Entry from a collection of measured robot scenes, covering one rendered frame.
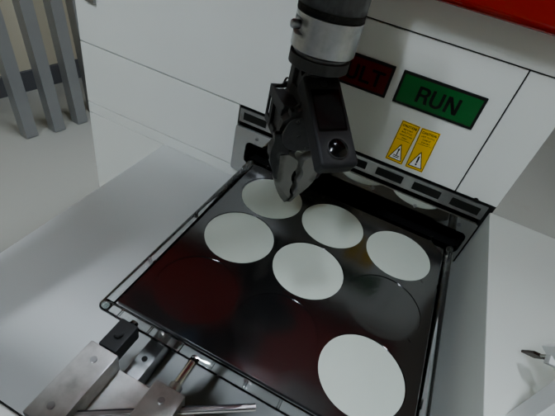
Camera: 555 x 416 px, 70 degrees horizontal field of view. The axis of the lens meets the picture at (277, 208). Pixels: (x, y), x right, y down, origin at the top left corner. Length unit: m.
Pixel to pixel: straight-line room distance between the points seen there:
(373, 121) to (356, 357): 0.35
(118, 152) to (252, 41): 0.45
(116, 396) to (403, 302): 0.36
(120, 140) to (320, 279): 0.60
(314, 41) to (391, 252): 0.33
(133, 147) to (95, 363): 0.59
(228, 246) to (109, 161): 0.54
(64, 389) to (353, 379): 0.29
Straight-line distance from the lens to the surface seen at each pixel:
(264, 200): 0.63
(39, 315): 0.60
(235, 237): 0.56
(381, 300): 0.56
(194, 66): 0.75
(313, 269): 0.55
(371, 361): 0.50
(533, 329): 0.55
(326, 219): 0.63
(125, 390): 0.46
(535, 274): 0.63
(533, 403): 0.43
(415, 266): 0.63
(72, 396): 0.44
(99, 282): 0.62
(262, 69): 0.68
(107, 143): 1.00
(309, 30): 0.45
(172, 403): 0.43
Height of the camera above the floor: 1.30
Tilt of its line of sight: 40 degrees down
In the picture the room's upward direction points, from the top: 14 degrees clockwise
